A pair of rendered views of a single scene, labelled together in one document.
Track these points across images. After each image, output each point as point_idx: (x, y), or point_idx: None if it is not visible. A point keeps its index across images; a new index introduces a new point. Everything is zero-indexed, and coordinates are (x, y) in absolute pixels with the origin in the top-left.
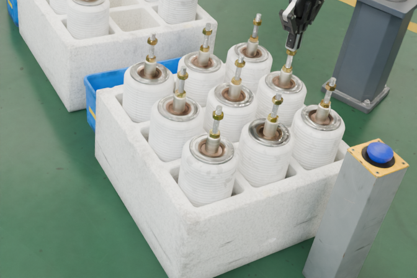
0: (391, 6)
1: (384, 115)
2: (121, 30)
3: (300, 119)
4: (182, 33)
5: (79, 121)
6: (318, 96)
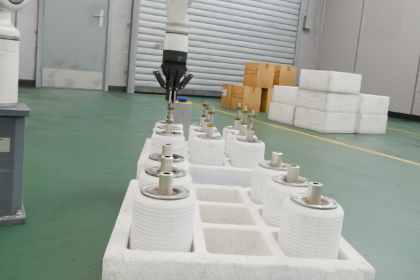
0: (25, 105)
1: None
2: (239, 190)
3: (180, 124)
4: None
5: None
6: (36, 221)
